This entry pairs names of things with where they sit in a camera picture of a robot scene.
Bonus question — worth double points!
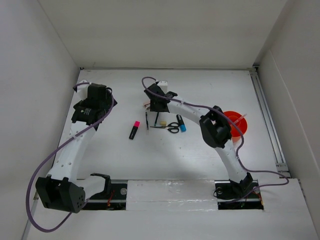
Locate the black ink clear pen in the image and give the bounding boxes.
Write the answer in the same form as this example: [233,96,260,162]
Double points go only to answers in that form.
[145,111,149,135]

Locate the green ink clear pen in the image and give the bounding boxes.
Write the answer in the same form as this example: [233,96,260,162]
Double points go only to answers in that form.
[153,112,160,127]

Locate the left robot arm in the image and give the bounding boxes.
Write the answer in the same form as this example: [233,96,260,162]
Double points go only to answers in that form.
[35,81,117,213]

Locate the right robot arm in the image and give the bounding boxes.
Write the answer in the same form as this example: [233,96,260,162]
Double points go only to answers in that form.
[144,82,253,200]

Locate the pink and black highlighter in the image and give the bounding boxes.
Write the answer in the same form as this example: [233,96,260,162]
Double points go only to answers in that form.
[128,121,140,140]

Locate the blue and black highlighter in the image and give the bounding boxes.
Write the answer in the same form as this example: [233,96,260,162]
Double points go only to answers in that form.
[176,114,187,132]

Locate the orange round pen holder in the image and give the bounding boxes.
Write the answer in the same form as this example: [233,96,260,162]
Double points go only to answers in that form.
[222,109,249,146]

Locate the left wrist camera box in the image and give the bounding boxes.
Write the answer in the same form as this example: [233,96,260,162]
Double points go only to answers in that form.
[73,80,91,100]

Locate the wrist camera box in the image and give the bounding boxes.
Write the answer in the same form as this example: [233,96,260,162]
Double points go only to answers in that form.
[156,80,168,94]
[73,80,91,100]

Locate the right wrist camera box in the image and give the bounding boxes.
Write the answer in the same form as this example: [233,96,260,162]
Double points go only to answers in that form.
[156,80,168,94]

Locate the black handled scissors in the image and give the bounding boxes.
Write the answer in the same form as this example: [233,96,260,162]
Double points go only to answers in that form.
[150,122,180,134]

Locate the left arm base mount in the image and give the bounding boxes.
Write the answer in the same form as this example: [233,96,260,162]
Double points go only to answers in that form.
[82,173,128,211]

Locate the aluminium rail right side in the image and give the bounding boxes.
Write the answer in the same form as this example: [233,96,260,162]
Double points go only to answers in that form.
[249,65,291,178]

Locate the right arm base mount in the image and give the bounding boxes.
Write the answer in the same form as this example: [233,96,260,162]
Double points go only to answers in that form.
[212,180,264,210]

